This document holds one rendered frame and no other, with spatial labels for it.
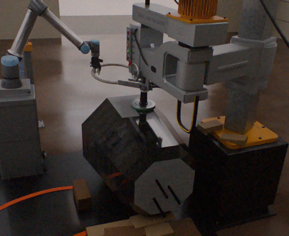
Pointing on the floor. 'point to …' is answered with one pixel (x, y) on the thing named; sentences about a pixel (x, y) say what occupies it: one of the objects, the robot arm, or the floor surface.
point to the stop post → (30, 71)
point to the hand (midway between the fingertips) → (97, 73)
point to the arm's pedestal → (17, 135)
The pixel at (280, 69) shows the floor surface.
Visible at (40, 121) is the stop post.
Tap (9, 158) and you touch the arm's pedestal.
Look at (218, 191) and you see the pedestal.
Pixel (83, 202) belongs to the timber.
